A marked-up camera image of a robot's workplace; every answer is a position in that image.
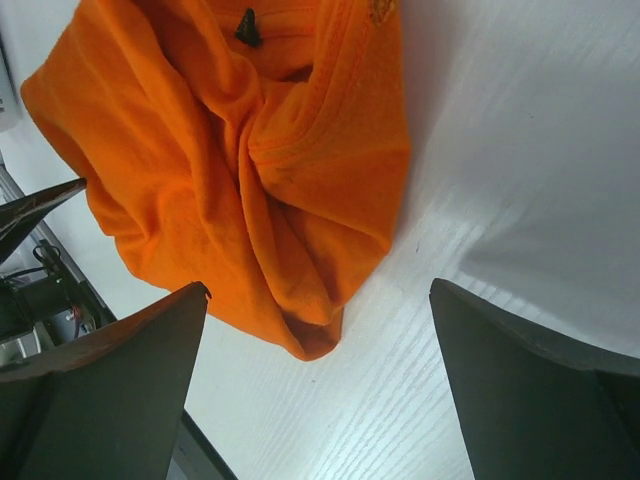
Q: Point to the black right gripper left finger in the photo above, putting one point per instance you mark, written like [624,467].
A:
[108,404]

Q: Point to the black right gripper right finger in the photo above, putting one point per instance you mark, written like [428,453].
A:
[533,403]

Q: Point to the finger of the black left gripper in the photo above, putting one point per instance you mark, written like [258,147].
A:
[19,217]

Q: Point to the orange t-shirt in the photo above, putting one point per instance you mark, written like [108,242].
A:
[259,147]

